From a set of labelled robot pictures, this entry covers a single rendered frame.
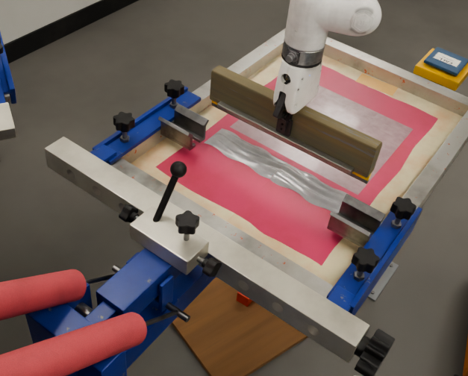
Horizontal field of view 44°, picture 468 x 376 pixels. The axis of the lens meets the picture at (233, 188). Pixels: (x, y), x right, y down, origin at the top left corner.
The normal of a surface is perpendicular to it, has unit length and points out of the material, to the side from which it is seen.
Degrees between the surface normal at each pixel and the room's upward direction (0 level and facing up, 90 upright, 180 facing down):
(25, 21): 90
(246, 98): 91
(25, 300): 69
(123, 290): 0
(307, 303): 0
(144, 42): 0
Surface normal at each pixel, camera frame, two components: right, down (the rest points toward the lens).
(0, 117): 0.29, -0.25
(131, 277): 0.10, -0.71
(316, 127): -0.58, 0.54
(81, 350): 0.87, -0.29
